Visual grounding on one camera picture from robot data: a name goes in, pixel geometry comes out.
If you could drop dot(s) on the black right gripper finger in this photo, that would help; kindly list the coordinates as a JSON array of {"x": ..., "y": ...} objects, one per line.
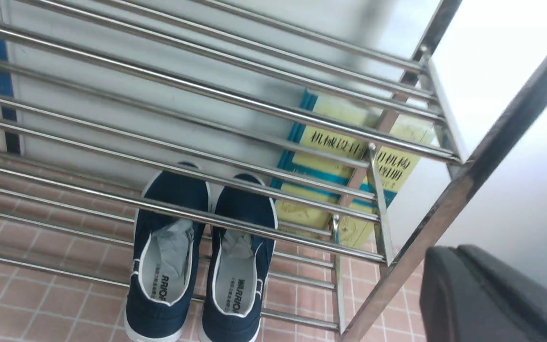
[{"x": 468, "y": 295}]

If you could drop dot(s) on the navy slip-on shoe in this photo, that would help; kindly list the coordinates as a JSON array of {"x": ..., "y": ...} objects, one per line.
[
  {"x": 238, "y": 270},
  {"x": 163, "y": 276}
]

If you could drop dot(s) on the stainless steel shoe rack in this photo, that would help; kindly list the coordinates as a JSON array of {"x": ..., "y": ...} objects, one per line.
[{"x": 207, "y": 148}]

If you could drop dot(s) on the yellow teal book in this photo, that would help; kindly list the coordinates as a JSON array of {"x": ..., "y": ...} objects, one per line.
[{"x": 395, "y": 166}]

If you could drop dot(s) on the pink checkered tablecloth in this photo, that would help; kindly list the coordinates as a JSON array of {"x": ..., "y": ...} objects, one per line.
[{"x": 59, "y": 229}]

